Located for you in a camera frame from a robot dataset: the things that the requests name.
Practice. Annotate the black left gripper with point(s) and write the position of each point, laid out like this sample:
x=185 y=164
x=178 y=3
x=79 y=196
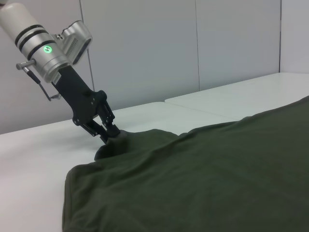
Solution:
x=74 y=94

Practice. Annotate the dark green t-shirt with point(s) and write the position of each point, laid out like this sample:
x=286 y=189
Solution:
x=193 y=174

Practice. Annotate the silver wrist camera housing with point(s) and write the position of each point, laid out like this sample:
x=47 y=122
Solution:
x=77 y=36

